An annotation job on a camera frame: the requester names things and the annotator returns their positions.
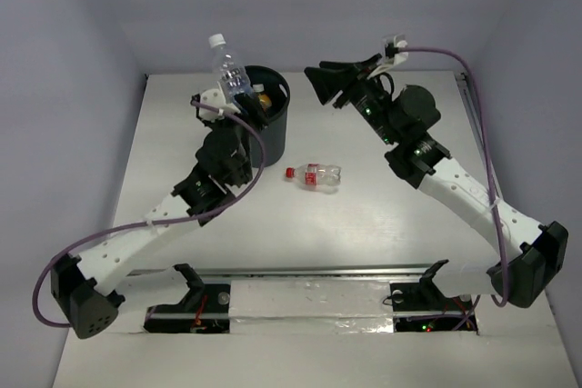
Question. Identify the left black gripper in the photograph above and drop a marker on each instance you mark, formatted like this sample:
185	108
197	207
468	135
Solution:
248	104

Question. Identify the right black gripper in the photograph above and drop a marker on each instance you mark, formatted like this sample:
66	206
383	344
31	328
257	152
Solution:
336	75

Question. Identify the clear unlabelled plastic bottle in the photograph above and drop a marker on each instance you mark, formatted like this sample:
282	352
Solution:
229	68

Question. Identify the orange juice bottle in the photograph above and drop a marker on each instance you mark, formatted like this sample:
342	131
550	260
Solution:
263	98

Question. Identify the red label clear bottle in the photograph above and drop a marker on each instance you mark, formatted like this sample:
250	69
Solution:
315	177

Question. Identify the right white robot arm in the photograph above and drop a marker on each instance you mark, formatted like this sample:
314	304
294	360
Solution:
531	254

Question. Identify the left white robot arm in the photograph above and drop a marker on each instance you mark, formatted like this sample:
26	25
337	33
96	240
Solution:
85	277

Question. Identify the black plastic waste bin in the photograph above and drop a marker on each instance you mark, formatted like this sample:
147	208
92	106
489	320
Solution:
277	90

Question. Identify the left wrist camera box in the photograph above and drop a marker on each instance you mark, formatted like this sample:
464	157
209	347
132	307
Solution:
213	99

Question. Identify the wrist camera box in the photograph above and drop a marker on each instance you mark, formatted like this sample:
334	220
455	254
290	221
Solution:
395	50
213	99

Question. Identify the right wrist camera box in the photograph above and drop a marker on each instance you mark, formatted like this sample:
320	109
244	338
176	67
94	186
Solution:
395	50

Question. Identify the metal rail right side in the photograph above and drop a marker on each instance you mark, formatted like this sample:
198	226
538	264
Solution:
473	102

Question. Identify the metal rail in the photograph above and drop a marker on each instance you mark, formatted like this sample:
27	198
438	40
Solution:
473	102
352	271

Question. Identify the metal rail front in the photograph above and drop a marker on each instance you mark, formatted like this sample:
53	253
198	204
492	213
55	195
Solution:
352	271

